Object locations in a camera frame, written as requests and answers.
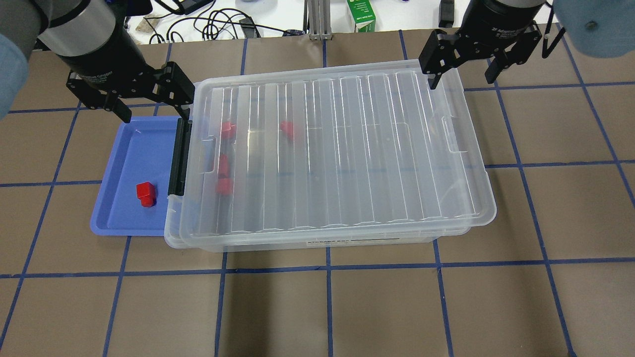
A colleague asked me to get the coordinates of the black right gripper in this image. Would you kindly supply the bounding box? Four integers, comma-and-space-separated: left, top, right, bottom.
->
419, 0, 545, 90

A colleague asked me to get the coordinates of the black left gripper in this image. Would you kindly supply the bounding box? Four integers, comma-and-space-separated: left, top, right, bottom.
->
55, 20, 195, 123

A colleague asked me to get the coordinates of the red block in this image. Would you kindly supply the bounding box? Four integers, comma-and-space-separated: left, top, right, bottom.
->
221, 121, 237, 141
215, 177, 234, 196
135, 181, 156, 208
218, 153, 231, 179
279, 120, 295, 142

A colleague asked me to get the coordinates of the clear plastic box lid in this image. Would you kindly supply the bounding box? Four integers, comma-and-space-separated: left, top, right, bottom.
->
177, 59, 497, 248

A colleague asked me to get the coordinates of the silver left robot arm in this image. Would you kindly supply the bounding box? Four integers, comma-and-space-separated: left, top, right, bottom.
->
0, 0, 195, 123

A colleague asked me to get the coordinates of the red block in box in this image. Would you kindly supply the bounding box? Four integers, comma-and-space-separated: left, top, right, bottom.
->
215, 177, 234, 196
279, 120, 295, 142
221, 121, 237, 141
218, 153, 231, 179

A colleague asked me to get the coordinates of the clear plastic storage box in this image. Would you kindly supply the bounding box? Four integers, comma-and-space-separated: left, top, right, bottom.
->
164, 74, 477, 253

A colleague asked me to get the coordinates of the blue plastic tray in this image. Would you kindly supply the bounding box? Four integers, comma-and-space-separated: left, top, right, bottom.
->
89, 116, 178, 237

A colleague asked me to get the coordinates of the black power adapter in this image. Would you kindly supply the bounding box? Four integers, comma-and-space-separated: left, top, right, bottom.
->
175, 0, 215, 14

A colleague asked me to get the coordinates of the green white carton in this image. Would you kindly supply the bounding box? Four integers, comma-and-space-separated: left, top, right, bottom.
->
345, 0, 377, 33

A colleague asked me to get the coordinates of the black box latch handle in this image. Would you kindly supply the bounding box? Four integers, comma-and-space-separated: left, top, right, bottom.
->
167, 118, 192, 196

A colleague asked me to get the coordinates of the aluminium frame post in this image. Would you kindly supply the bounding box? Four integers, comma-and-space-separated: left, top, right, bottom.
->
303, 0, 333, 41

